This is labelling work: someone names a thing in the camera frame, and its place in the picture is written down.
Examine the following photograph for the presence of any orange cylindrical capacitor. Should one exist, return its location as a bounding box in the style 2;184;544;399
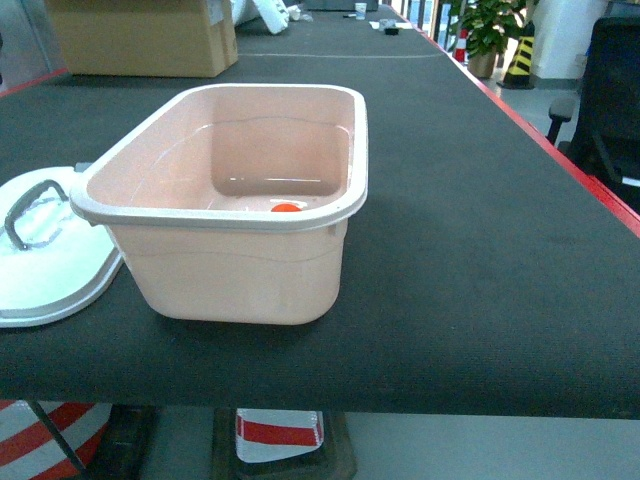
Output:
271;202;302;213

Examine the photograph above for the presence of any white lid with grey handle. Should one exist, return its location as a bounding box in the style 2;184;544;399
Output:
1;164;123;329

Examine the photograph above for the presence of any pink plastic storage box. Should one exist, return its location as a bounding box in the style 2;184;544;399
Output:
70;83;369;325

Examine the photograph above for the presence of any brown cardboard box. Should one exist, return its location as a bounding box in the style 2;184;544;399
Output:
45;0;238;78

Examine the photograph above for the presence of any black table mat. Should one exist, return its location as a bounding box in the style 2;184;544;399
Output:
1;12;639;420

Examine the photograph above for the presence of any red white cone underneath centre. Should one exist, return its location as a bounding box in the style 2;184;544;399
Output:
210;408;357;479

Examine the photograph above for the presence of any red white cone underneath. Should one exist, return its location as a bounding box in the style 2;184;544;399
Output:
1;400;112;479
210;408;357;479

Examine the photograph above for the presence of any white foam packing piece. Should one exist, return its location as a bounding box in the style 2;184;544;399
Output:
231;0;302;35

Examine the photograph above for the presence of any white paper cup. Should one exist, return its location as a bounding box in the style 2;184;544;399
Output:
354;2;368;20

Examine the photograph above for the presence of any red white traffic cone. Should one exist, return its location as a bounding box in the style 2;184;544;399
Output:
453;28;468;64

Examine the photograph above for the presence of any yellow black striped bollard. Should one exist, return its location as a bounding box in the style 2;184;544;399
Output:
498;21;535;90

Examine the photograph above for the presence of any potted green plant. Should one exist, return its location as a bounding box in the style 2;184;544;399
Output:
450;0;539;79

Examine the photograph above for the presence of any black office chair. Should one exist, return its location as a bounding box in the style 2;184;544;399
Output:
558;16;639;212

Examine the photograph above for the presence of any red white cone underneath left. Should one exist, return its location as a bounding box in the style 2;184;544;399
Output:
1;400;112;479

